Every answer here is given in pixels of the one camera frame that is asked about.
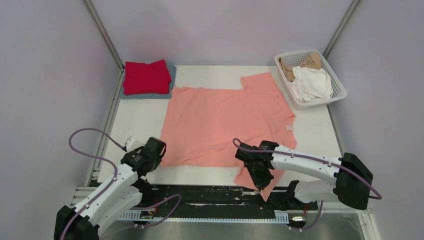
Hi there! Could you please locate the salmon pink t shirt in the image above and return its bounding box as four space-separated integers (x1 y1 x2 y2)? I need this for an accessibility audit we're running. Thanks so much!
160 72 297 189

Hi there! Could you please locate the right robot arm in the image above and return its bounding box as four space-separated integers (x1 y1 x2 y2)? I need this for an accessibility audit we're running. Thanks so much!
232 138 382 210

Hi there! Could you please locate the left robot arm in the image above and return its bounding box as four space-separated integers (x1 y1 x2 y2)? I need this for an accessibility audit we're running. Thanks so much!
53 137 167 240

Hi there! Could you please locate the folded red t shirt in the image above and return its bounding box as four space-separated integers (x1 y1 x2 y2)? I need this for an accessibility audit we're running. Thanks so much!
123 59 171 96

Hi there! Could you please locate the white t shirt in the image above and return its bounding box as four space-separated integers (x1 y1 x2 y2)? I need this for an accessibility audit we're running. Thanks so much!
290 66 334 103

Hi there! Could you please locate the folded grey-blue t shirt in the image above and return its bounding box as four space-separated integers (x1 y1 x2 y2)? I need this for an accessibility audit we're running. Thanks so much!
119 62 177 100

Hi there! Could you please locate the white plastic basket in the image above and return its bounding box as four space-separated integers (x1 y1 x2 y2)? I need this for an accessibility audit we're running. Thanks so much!
274 49 347 110

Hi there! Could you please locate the tan t shirt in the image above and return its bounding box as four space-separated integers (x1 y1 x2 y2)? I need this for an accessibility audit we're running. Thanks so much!
278 52 321 82

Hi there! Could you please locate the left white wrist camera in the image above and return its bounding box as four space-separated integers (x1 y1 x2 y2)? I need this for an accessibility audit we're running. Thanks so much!
124 136 144 152

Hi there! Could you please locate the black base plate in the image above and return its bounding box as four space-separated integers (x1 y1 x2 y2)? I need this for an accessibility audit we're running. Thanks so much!
132 184 319 220

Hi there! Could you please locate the slotted cable duct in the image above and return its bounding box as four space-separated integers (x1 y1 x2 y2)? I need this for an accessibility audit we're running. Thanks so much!
117 209 290 225

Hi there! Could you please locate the aluminium frame rail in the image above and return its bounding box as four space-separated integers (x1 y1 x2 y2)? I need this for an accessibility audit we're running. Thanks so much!
70 186 359 213

